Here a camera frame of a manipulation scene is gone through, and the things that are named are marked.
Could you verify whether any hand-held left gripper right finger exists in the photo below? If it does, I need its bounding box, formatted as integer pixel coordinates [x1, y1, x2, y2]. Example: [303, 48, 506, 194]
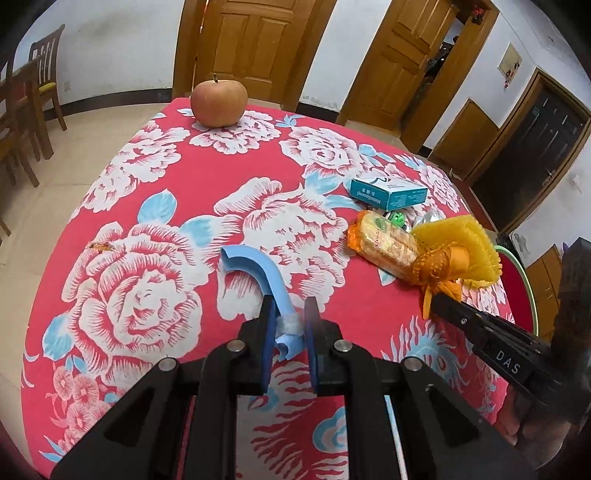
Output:
[304, 296, 539, 480]

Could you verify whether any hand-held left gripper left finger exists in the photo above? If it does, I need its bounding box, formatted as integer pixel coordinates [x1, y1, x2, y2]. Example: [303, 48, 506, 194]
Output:
[51, 295, 279, 480]

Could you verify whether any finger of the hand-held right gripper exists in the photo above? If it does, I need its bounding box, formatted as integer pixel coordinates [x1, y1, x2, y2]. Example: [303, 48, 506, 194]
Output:
[422, 292, 544, 385]

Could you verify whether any red bucket with green rim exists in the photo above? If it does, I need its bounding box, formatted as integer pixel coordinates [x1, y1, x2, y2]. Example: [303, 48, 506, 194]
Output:
[494, 244, 541, 337]

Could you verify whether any blue curved plastic piece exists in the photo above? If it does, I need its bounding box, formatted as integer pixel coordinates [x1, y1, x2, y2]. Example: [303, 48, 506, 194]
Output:
[221, 246, 303, 361]

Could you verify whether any yellow foam fruit net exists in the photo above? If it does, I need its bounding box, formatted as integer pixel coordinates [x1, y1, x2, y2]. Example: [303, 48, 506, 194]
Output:
[411, 213, 502, 319]

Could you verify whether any orange rice cracker packet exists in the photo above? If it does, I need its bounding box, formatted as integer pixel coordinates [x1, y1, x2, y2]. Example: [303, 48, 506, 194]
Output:
[346, 210, 439, 283]

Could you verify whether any crumpled clear plastic wrapper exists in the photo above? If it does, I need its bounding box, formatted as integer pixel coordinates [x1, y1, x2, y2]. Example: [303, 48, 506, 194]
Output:
[416, 209, 446, 228]

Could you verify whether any red doormat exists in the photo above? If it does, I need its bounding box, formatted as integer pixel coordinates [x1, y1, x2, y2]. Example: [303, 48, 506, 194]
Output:
[462, 189, 499, 232]

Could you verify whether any teal cardboard box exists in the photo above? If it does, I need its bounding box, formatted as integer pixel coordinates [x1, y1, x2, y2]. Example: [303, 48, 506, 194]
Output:
[349, 176, 428, 211]

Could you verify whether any red floral tablecloth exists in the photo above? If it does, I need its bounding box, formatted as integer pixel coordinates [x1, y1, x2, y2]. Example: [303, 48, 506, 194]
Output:
[21, 97, 515, 478]

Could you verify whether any wooden shoe cabinet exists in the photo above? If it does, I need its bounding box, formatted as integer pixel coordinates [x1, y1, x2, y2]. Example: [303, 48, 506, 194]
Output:
[431, 98, 502, 181]

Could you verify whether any black metal entry door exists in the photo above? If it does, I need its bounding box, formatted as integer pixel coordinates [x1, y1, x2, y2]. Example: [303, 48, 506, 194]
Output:
[464, 67, 591, 236]

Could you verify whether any red apple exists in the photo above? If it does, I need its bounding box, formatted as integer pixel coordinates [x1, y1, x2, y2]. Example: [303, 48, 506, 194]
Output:
[191, 74, 248, 128]

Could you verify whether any wooden panel door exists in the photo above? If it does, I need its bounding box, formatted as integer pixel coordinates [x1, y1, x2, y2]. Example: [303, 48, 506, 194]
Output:
[339, 0, 502, 155]
[173, 0, 338, 114]

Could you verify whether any wooden chair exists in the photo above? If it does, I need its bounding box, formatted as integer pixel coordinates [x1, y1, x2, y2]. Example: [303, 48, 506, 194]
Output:
[28, 24, 68, 132]
[0, 60, 54, 188]

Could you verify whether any wall electrical panel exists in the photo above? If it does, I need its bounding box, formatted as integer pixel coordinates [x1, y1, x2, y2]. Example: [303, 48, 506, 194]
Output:
[498, 42, 522, 77]

